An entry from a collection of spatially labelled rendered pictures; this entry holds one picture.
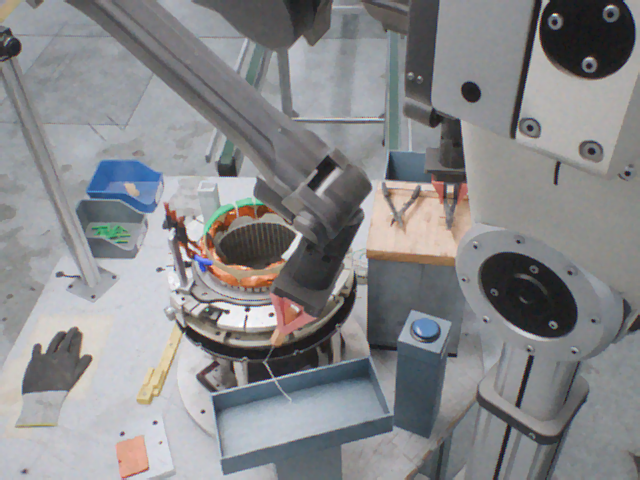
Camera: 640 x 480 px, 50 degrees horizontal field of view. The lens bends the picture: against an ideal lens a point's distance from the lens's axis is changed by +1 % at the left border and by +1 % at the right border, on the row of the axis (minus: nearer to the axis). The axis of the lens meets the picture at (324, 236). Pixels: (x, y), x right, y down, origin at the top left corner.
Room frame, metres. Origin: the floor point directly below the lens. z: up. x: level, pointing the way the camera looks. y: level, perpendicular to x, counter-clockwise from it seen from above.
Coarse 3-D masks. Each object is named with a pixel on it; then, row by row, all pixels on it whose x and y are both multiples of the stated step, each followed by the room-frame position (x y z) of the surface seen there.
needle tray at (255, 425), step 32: (256, 384) 0.59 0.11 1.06; (288, 384) 0.60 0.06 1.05; (320, 384) 0.61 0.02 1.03; (352, 384) 0.61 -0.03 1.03; (224, 416) 0.56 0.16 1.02; (256, 416) 0.56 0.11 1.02; (288, 416) 0.56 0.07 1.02; (320, 416) 0.55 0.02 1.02; (352, 416) 0.55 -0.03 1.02; (384, 416) 0.52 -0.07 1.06; (224, 448) 0.51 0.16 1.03; (256, 448) 0.48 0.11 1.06; (288, 448) 0.49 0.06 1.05; (320, 448) 0.50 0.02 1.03
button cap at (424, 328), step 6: (426, 318) 0.71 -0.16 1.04; (414, 324) 0.70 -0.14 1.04; (420, 324) 0.70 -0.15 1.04; (426, 324) 0.70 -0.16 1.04; (432, 324) 0.70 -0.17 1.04; (414, 330) 0.69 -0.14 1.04; (420, 330) 0.69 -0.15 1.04; (426, 330) 0.69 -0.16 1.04; (432, 330) 0.69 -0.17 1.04; (420, 336) 0.68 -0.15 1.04; (426, 336) 0.68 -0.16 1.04; (432, 336) 0.68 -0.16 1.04
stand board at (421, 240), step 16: (384, 208) 0.97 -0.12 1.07; (400, 208) 0.97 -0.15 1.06; (416, 208) 0.97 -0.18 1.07; (432, 208) 0.97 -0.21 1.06; (464, 208) 0.96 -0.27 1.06; (384, 224) 0.93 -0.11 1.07; (416, 224) 0.92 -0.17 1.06; (432, 224) 0.92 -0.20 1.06; (464, 224) 0.92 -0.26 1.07; (368, 240) 0.88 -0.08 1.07; (384, 240) 0.88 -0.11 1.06; (400, 240) 0.88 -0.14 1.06; (416, 240) 0.88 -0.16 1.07; (432, 240) 0.88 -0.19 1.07; (448, 240) 0.88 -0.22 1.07; (368, 256) 0.86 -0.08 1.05; (384, 256) 0.86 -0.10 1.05; (400, 256) 0.85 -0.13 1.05; (416, 256) 0.85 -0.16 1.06; (432, 256) 0.84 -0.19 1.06; (448, 256) 0.84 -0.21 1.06
